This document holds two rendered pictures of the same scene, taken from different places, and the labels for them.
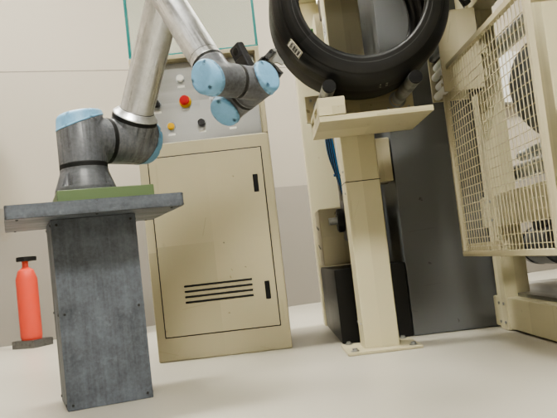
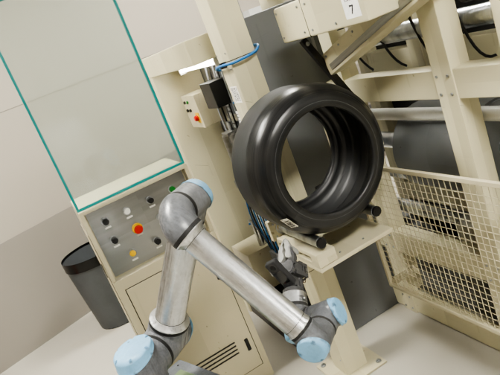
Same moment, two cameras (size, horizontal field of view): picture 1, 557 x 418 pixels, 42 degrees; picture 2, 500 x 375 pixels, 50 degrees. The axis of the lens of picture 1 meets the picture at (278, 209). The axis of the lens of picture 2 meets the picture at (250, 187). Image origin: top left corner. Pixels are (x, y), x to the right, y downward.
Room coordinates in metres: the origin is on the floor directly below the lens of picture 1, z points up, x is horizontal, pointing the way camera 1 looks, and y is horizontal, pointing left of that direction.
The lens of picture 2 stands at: (0.55, 0.57, 1.77)
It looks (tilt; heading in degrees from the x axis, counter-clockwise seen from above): 16 degrees down; 342
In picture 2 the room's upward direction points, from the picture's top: 21 degrees counter-clockwise
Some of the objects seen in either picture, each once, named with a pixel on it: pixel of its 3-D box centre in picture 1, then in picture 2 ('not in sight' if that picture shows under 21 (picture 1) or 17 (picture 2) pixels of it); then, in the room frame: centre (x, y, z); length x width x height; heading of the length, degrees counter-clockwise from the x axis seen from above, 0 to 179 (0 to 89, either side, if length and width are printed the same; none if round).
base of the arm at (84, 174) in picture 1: (84, 180); not in sight; (2.31, 0.60, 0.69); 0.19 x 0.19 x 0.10
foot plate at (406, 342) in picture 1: (380, 344); (350, 363); (2.75, -0.32, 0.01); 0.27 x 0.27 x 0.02; 1
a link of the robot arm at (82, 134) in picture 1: (83, 138); (142, 365); (2.32, 0.59, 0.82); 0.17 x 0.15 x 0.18; 134
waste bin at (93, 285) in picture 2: not in sight; (108, 282); (4.80, 0.58, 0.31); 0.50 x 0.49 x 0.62; 111
